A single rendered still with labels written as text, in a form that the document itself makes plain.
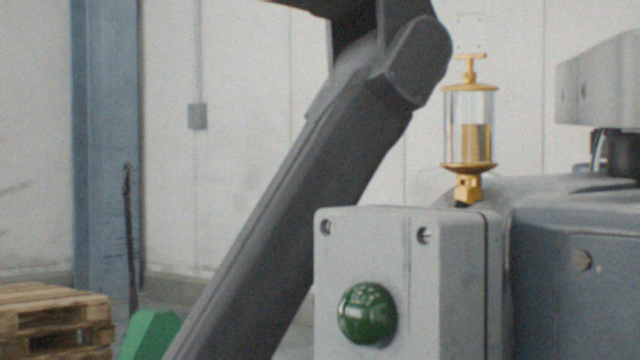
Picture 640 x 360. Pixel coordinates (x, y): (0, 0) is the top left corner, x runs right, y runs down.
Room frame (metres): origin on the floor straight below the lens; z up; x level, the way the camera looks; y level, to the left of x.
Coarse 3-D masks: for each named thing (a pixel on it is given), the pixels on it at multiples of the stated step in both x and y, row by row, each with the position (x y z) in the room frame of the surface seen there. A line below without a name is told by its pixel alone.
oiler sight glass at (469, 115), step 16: (448, 96) 0.60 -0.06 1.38; (464, 96) 0.59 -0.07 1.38; (480, 96) 0.59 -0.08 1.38; (448, 112) 0.60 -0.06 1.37; (464, 112) 0.59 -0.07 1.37; (480, 112) 0.59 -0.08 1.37; (448, 128) 0.60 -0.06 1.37; (464, 128) 0.59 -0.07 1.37; (480, 128) 0.59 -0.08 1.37; (448, 144) 0.60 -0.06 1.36; (464, 144) 0.59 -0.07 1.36; (480, 144) 0.59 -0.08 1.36; (448, 160) 0.60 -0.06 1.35; (464, 160) 0.59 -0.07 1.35; (480, 160) 0.59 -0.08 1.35
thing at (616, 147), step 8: (616, 136) 0.65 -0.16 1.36; (624, 136) 0.64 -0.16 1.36; (632, 136) 0.63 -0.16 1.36; (608, 144) 0.65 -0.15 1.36; (616, 144) 0.64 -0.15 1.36; (624, 144) 0.63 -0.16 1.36; (632, 144) 0.63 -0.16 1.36; (608, 152) 0.65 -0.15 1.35; (616, 152) 0.64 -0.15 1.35; (624, 152) 0.63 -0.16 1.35; (632, 152) 0.63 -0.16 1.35; (608, 160) 0.65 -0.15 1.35; (616, 160) 0.64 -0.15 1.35; (624, 160) 0.63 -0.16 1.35; (632, 160) 0.63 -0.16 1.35; (608, 168) 0.65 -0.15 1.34; (616, 168) 0.64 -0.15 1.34; (624, 168) 0.63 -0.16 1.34; (632, 168) 0.63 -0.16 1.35; (608, 176) 0.65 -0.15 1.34; (616, 176) 0.64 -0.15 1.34; (624, 176) 0.63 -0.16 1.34; (632, 176) 0.63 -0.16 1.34
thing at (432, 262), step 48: (336, 240) 0.55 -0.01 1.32; (384, 240) 0.53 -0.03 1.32; (432, 240) 0.51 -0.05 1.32; (480, 240) 0.53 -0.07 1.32; (336, 288) 0.55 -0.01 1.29; (432, 288) 0.51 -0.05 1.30; (480, 288) 0.53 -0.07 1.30; (336, 336) 0.55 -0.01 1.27; (432, 336) 0.51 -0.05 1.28; (480, 336) 0.53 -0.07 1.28
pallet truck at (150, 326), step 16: (128, 160) 6.29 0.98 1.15; (128, 176) 6.08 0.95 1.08; (128, 192) 6.21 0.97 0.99; (128, 208) 6.25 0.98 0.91; (128, 224) 6.25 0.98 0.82; (128, 240) 6.25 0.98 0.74; (128, 256) 6.25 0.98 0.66; (128, 272) 6.25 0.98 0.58; (128, 304) 6.31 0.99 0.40; (144, 320) 6.14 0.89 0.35; (160, 320) 6.14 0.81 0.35; (176, 320) 6.21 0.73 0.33; (128, 336) 6.12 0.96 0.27; (144, 336) 6.05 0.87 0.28; (160, 336) 6.12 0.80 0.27; (128, 352) 6.02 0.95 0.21; (144, 352) 6.03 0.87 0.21; (160, 352) 6.09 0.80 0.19
